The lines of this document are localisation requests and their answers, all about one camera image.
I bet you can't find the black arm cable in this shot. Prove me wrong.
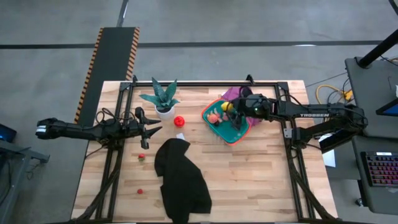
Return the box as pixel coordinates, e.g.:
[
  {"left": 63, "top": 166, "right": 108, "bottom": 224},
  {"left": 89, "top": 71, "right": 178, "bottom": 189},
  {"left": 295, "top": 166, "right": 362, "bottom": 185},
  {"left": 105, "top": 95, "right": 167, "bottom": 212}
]
[
  {"left": 95, "top": 106, "right": 127, "bottom": 126},
  {"left": 277, "top": 92, "right": 301, "bottom": 107}
]

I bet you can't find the grey desk with keyboard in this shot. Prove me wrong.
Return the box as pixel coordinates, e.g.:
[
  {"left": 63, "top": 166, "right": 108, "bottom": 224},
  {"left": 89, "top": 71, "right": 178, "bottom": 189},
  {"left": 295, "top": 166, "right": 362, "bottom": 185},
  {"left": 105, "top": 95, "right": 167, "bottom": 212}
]
[{"left": 351, "top": 135, "right": 398, "bottom": 216}]

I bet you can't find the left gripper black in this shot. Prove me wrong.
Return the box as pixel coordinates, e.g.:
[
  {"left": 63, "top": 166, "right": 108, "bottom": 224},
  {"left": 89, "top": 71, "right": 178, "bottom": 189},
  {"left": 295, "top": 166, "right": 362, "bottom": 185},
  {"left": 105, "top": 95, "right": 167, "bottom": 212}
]
[{"left": 126, "top": 106, "right": 163, "bottom": 150}]

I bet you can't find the black cloth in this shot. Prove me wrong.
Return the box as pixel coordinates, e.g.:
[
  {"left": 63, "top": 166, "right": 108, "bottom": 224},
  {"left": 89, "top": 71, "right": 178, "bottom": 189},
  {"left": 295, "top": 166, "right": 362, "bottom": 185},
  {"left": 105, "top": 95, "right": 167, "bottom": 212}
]
[{"left": 154, "top": 138, "right": 213, "bottom": 224}]

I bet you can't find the purple cloth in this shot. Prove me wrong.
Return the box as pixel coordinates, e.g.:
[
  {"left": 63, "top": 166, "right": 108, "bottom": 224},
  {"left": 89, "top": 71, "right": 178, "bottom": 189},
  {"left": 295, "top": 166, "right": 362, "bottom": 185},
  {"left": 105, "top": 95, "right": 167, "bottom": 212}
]
[{"left": 221, "top": 86, "right": 264, "bottom": 128}]

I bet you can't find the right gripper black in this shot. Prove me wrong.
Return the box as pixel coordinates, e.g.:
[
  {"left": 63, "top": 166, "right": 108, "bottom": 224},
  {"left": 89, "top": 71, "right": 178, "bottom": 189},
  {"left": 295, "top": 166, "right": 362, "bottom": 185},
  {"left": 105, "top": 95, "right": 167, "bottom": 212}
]
[{"left": 231, "top": 87, "right": 274, "bottom": 131}]

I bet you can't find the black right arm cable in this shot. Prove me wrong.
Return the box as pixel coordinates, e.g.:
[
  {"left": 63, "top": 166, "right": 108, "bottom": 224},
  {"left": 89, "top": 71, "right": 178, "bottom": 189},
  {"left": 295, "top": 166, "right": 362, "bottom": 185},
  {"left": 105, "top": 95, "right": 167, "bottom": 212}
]
[{"left": 277, "top": 92, "right": 301, "bottom": 107}]

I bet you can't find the grey side table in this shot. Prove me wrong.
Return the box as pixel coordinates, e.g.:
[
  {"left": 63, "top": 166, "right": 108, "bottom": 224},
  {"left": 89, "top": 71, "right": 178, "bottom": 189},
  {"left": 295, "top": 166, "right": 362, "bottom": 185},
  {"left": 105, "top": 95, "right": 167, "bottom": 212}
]
[{"left": 0, "top": 139, "right": 50, "bottom": 224}]

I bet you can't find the teal basket with orange rim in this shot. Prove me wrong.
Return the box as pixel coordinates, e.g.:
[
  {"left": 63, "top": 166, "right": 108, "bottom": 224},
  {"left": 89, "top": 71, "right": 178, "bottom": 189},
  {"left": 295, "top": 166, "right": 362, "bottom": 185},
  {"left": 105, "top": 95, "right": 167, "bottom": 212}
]
[{"left": 200, "top": 98, "right": 251, "bottom": 146}]

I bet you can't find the yellow cable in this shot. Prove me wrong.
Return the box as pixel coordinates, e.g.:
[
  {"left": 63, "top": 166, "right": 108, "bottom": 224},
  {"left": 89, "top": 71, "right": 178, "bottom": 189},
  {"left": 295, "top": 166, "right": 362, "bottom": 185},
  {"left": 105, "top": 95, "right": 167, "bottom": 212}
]
[{"left": 315, "top": 84, "right": 354, "bottom": 106}]

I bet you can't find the snake plant in white pot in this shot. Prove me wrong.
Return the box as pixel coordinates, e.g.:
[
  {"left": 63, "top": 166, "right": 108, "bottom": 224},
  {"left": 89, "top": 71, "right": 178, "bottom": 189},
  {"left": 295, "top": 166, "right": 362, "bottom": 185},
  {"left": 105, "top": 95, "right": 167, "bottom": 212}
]
[{"left": 139, "top": 77, "right": 181, "bottom": 120}]

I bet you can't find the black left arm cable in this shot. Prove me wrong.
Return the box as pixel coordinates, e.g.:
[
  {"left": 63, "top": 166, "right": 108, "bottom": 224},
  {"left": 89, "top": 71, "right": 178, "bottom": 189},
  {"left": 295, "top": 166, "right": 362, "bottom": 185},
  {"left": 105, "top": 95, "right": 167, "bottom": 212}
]
[{"left": 95, "top": 106, "right": 127, "bottom": 126}]

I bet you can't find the blue lit device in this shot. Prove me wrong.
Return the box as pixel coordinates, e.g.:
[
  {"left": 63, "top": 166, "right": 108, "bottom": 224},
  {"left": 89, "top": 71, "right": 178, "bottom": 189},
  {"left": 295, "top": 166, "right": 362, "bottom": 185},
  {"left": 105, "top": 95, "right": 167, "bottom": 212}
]
[{"left": 0, "top": 123, "right": 17, "bottom": 144}]

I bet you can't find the grey desk with black pole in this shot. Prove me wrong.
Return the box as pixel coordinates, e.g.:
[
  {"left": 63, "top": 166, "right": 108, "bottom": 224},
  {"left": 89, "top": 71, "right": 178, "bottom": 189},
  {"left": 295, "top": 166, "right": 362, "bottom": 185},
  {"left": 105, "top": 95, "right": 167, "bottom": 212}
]
[{"left": 344, "top": 57, "right": 398, "bottom": 139}]

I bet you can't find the black aluminium rig frame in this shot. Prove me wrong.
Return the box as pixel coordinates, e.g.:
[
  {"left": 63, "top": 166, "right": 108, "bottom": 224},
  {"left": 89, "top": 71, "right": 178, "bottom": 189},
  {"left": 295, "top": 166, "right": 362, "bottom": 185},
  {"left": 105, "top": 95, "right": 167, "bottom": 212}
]
[{"left": 71, "top": 73, "right": 338, "bottom": 223}]

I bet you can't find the white paper sheet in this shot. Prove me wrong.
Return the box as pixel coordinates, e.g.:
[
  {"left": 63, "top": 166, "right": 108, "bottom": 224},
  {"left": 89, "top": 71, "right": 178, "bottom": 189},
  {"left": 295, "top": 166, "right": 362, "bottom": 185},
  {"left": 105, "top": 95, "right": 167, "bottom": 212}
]
[{"left": 318, "top": 133, "right": 336, "bottom": 168}]

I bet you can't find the backlit computer keyboard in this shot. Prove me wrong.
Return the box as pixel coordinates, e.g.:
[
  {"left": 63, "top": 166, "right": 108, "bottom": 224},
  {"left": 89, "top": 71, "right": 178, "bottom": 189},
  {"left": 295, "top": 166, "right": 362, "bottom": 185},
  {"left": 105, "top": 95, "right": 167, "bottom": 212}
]
[{"left": 360, "top": 151, "right": 398, "bottom": 188}]

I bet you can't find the black mat with hazard stripes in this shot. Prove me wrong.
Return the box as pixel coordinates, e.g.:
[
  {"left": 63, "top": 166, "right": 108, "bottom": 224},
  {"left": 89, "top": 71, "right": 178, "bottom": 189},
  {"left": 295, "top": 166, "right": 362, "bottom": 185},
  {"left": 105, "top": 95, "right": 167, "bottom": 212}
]
[{"left": 73, "top": 27, "right": 141, "bottom": 128}]

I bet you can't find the black desk pole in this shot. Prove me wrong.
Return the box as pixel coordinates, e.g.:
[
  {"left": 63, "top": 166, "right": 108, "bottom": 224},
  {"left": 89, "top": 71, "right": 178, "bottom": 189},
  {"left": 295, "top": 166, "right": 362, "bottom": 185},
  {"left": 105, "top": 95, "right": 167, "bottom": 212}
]
[{"left": 356, "top": 29, "right": 398, "bottom": 68}]

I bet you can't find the laptop with blue screen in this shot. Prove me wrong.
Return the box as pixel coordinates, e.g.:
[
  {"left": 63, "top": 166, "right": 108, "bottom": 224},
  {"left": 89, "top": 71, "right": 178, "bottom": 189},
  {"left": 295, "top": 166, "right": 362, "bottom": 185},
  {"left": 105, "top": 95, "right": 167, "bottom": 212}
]
[{"left": 375, "top": 98, "right": 398, "bottom": 118}]

